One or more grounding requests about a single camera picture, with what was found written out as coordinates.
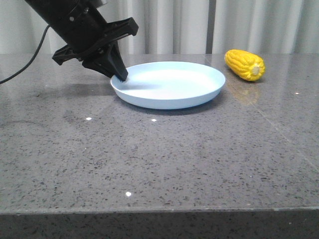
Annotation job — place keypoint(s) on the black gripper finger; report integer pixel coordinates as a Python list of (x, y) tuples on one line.
[(108, 61)]

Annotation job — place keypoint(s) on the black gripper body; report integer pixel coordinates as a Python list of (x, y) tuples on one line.
[(88, 35)]

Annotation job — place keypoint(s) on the light blue round plate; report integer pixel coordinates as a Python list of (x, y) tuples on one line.
[(169, 85)]

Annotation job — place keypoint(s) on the yellow corn cob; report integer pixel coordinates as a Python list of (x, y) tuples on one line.
[(248, 66)]

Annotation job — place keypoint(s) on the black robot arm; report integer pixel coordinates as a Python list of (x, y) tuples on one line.
[(54, 10)]

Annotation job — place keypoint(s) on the white pleated curtain left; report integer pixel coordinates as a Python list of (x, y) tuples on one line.
[(165, 26)]

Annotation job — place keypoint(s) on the white pleated curtain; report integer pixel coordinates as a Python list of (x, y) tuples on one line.
[(165, 26), (266, 26)]

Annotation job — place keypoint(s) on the white pleated curtain right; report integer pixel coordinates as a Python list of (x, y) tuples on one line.
[(266, 26)]

